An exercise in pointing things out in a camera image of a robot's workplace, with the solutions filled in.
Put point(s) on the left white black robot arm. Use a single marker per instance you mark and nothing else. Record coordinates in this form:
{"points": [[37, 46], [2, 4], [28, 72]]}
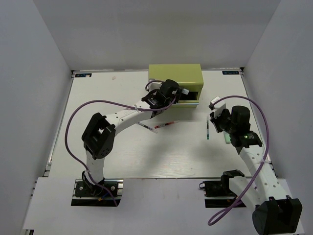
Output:
{"points": [[98, 137]]}

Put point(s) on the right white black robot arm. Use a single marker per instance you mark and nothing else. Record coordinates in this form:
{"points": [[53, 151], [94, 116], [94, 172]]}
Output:
{"points": [[273, 210]]}

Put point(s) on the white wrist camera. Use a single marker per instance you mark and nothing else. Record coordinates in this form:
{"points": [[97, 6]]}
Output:
{"points": [[217, 104], [153, 84]]}

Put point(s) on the red gel pen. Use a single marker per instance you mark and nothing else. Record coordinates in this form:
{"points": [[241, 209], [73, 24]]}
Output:
{"points": [[165, 124]]}

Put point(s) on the purple clear pen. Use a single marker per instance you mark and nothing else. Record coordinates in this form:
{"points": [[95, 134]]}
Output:
{"points": [[147, 127]]}

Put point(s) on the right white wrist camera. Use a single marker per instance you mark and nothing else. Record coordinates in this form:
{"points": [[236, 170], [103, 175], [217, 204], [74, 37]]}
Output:
{"points": [[217, 104]]}

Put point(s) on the green gel pen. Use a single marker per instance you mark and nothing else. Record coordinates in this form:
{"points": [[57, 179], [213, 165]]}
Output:
{"points": [[207, 127]]}

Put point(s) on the blue corner label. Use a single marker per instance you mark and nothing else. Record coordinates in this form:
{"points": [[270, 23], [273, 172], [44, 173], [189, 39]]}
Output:
{"points": [[229, 72], [83, 75]]}

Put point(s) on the left blue corner label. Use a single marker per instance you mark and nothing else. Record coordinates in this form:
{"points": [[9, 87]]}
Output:
{"points": [[83, 75]]}

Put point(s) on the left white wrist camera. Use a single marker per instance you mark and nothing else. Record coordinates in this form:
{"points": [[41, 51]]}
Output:
{"points": [[153, 84]]}

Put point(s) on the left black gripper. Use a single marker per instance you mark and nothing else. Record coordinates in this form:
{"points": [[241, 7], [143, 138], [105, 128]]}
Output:
{"points": [[177, 95]]}

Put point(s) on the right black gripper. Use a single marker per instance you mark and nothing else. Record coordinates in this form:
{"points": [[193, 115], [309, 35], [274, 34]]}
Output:
{"points": [[215, 120]]}

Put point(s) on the right blue corner label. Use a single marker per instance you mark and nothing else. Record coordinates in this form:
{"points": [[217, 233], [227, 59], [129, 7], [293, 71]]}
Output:
{"points": [[229, 72]]}

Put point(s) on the green metal drawer chest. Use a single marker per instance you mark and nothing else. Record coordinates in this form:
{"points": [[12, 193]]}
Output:
{"points": [[188, 76]]}

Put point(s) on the green highlighter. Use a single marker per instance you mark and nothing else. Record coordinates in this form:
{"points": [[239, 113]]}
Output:
{"points": [[227, 138]]}

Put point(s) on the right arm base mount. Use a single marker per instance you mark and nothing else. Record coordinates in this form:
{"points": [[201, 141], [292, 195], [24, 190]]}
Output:
{"points": [[223, 192]]}

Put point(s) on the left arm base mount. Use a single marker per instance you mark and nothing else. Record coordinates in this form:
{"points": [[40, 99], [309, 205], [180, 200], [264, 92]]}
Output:
{"points": [[84, 197]]}

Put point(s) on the blue highlighter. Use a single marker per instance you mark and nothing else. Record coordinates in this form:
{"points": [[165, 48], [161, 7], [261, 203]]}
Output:
{"points": [[185, 91]]}

